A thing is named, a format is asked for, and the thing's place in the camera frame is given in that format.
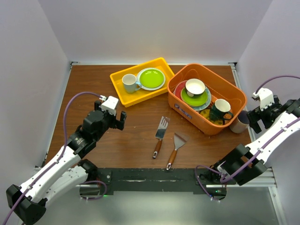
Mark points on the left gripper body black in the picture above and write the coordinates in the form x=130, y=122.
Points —
x=109, y=120

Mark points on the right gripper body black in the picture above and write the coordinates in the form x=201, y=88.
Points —
x=268, y=115

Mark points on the beige purple cup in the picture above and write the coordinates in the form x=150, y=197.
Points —
x=241, y=123

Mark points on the white cup green handle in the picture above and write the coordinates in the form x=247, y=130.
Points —
x=221, y=111

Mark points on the yellow patterned plate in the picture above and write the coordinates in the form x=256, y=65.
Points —
x=205, y=113

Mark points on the red and teal plate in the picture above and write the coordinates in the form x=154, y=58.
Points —
x=179, y=88

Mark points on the lime green plate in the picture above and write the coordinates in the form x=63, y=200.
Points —
x=151, y=78
x=196, y=100

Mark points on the small white dish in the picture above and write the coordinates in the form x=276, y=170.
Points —
x=194, y=87

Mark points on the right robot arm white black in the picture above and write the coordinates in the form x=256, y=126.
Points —
x=246, y=162

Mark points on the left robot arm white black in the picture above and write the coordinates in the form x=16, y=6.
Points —
x=68, y=168

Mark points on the orange plastic dish bin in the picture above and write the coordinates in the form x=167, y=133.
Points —
x=218, y=87

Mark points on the yellow plastic tray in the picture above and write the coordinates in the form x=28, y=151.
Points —
x=142, y=94

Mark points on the light blue mug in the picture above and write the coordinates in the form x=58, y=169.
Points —
x=131, y=83

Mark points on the white scalloped plate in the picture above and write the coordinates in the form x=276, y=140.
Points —
x=156, y=88

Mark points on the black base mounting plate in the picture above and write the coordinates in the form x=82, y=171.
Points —
x=198, y=181

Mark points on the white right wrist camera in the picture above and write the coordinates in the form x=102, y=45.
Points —
x=265, y=96

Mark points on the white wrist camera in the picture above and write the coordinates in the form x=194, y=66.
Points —
x=265, y=96
x=109, y=104

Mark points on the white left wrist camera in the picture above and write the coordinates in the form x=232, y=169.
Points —
x=109, y=104

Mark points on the slotted spatula wooden handle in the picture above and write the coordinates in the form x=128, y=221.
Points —
x=160, y=135

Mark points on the solid spatula wooden handle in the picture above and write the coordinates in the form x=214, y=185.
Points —
x=179, y=140

